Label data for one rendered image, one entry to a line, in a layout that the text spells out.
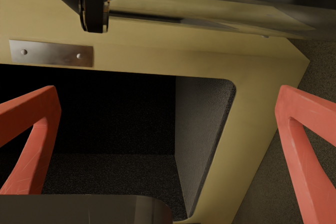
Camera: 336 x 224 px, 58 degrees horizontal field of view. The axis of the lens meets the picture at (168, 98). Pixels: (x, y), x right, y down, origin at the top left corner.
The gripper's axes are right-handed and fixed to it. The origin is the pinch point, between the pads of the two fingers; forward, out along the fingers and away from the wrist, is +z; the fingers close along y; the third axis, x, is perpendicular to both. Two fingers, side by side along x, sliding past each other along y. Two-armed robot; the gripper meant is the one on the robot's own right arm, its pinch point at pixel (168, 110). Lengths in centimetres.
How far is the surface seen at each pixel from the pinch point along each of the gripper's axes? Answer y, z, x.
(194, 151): -4.0, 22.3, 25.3
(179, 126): -2.0, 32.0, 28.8
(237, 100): -7.8, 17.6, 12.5
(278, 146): -13.6, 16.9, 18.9
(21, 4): 15.4, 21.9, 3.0
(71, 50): 8.7, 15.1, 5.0
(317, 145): -15.0, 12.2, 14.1
